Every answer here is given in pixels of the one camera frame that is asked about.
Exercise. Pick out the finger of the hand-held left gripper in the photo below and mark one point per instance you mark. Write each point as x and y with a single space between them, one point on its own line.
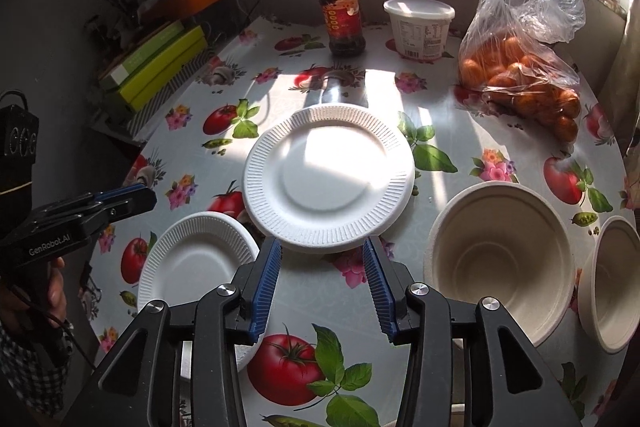
130 202

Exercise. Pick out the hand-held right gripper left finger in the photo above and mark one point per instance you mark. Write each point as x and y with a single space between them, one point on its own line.
265 292

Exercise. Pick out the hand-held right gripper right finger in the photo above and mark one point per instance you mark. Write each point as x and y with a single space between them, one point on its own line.
378 294

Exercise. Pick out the small white paper plate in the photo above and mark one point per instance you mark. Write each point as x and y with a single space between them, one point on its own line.
195 262

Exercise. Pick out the beige paper bowl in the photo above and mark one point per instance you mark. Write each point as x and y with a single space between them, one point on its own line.
617 287
500 252

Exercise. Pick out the large white paper plate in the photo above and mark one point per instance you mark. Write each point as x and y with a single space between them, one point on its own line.
325 177

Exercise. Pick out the person's left forearm checked sleeve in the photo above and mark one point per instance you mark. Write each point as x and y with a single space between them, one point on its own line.
25 367

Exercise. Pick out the person's left hand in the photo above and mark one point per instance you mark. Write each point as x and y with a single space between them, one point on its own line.
55 294

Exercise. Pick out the bright green box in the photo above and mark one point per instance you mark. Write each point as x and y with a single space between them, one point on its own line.
165 72

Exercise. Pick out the pale green box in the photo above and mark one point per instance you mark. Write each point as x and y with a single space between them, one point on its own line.
140 54

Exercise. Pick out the tomato print tablecloth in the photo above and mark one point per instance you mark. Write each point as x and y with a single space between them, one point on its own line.
440 157

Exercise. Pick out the plastic bag of oranges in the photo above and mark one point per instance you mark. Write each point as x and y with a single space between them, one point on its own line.
520 77

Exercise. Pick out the white plastic tub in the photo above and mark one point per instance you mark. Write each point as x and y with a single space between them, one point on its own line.
419 27

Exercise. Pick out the red label sauce jar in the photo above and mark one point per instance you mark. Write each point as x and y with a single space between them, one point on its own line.
342 17

